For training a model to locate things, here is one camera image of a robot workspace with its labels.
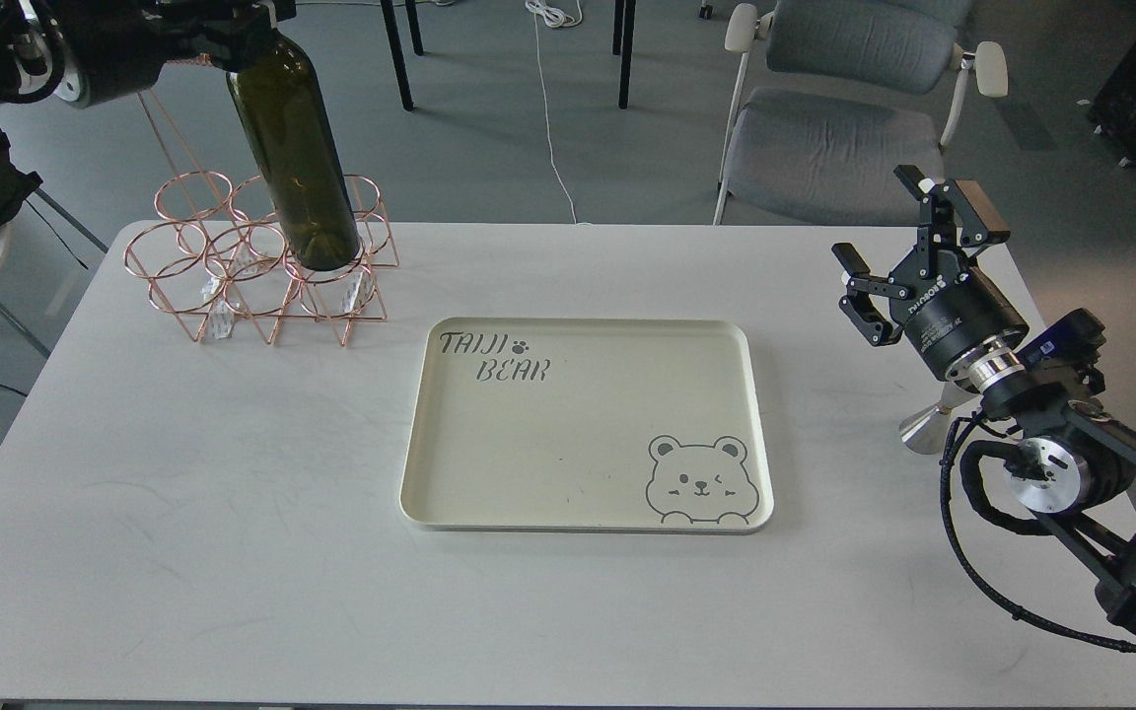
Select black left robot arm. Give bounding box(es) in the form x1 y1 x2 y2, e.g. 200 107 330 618
0 1 296 108

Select white floor cable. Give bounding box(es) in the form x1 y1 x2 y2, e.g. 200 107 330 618
526 0 586 225

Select copper wire bottle rack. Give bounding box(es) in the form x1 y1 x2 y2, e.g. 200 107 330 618
122 90 400 346

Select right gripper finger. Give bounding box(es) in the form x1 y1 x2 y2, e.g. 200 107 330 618
893 165 1011 287
832 243 909 346

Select grey office chair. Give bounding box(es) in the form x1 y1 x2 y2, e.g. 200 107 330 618
712 1 1009 228

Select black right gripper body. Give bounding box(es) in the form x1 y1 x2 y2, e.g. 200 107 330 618
897 266 1029 381

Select dark green wine bottle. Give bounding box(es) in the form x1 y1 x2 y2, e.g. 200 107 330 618
227 31 361 272

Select cream bear serving tray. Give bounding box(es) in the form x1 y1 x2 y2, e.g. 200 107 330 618
400 318 775 533

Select black table legs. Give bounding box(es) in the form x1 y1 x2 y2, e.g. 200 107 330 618
381 0 638 111

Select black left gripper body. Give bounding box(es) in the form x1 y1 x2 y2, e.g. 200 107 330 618
60 1 253 105

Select steel double jigger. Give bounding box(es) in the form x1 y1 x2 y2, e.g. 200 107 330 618
897 382 977 456

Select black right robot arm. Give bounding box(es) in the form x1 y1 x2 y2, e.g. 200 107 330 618
832 165 1136 655

